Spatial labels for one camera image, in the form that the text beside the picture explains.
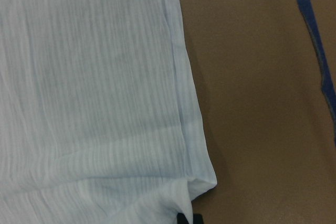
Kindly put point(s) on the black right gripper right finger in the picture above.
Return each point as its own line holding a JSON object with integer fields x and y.
{"x": 197, "y": 219}

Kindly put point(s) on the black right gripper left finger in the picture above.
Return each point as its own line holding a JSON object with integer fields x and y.
{"x": 181, "y": 219}

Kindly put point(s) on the light blue button shirt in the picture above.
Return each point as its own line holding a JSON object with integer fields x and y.
{"x": 100, "y": 121}

